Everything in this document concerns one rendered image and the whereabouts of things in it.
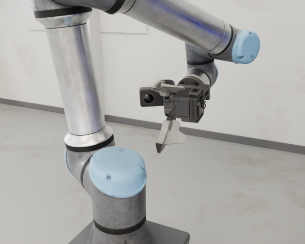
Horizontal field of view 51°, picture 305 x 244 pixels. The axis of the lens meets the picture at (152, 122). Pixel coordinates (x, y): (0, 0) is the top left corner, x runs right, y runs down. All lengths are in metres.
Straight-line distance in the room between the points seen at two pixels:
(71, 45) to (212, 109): 2.82
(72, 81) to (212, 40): 0.31
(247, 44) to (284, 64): 2.46
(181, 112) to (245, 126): 2.67
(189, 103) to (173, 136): 0.08
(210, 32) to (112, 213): 0.42
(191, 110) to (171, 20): 0.20
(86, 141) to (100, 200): 0.14
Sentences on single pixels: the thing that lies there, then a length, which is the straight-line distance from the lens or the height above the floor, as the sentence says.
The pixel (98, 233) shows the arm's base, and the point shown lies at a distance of 0.73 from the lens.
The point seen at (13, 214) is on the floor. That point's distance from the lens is 2.45.
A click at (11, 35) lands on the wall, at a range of 4.80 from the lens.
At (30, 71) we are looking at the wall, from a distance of 4.66.
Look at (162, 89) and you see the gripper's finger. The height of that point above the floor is 1.15.
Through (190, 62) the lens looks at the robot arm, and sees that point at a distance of 0.88.
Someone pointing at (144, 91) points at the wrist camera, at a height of 1.12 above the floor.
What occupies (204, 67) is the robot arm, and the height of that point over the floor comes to 1.17.
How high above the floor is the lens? 1.31
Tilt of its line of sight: 19 degrees down
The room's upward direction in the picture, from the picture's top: straight up
